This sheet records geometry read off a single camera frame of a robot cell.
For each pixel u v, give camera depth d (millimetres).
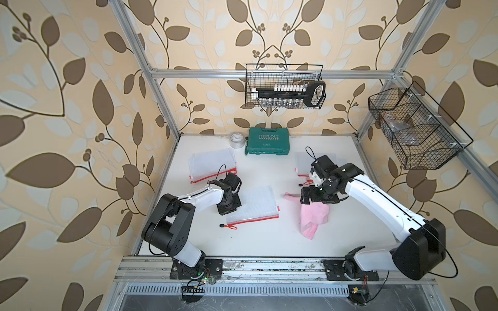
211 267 753
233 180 747
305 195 714
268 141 1120
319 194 694
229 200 768
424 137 724
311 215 784
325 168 626
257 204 995
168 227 449
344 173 551
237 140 1170
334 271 733
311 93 838
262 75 912
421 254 398
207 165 1118
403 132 702
